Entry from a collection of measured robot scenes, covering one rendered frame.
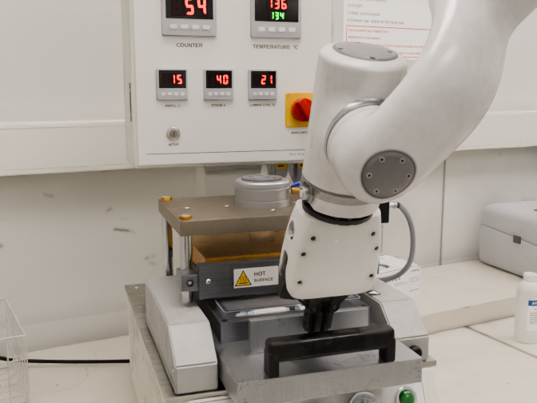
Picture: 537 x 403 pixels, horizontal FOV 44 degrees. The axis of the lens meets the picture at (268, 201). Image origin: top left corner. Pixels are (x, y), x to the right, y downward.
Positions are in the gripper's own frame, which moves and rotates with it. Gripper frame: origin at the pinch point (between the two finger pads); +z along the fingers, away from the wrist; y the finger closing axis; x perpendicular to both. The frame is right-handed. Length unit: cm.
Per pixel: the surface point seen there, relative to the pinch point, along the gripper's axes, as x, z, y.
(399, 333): 1.3, 4.9, 12.3
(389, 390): -2.8, 10.3, 10.1
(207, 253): 16.2, 0.8, -9.4
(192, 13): 45, -24, -7
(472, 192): 84, 33, 83
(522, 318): 32, 34, 63
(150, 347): 13.9, 13.6, -16.9
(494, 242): 69, 41, 83
